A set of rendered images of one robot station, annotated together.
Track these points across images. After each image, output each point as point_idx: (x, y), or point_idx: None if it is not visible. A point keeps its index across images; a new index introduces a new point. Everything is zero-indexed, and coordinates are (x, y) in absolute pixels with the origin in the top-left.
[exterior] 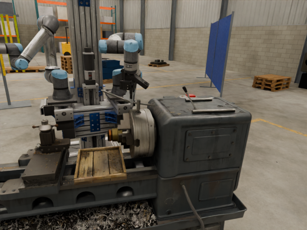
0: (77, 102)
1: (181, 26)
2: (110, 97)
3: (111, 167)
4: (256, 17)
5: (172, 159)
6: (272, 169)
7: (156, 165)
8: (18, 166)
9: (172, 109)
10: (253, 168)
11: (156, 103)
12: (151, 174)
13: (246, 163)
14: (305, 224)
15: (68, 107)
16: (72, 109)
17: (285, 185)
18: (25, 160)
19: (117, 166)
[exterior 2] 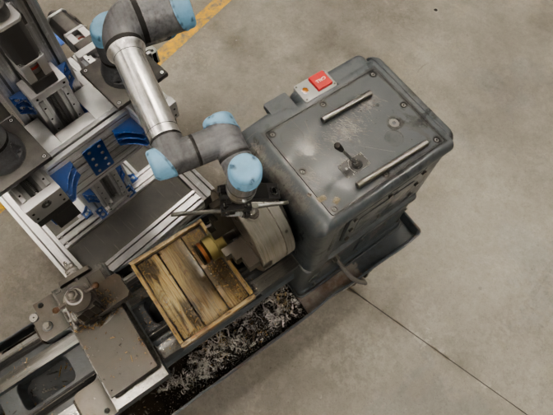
0: (25, 123)
1: None
2: (115, 103)
3: (219, 286)
4: None
5: (326, 254)
6: (427, 38)
7: None
8: (48, 347)
9: (315, 183)
10: (395, 44)
11: (268, 155)
12: (289, 270)
13: (379, 33)
14: (479, 153)
15: (44, 183)
16: (59, 188)
17: (451, 74)
18: (57, 336)
19: (225, 278)
